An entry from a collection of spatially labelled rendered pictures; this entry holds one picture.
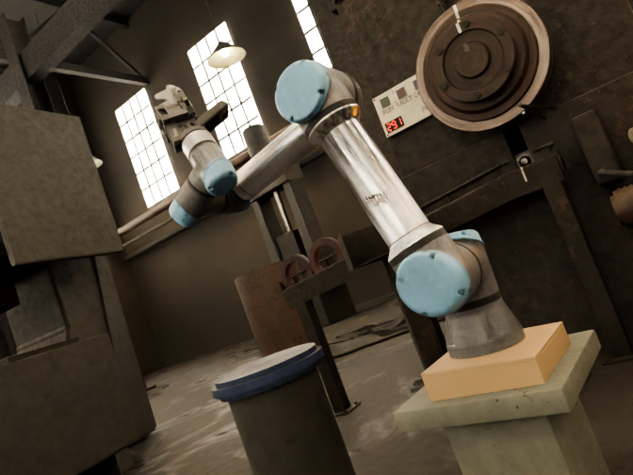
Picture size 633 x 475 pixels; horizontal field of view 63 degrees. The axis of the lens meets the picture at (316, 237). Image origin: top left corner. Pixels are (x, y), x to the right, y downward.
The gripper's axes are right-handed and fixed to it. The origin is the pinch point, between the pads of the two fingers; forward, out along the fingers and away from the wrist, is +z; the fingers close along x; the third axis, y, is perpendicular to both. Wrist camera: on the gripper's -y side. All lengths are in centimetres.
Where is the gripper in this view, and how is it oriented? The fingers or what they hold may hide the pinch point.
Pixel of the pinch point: (171, 89)
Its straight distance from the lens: 139.6
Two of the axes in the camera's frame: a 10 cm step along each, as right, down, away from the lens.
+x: -0.6, 5.8, 8.1
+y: -8.5, 3.9, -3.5
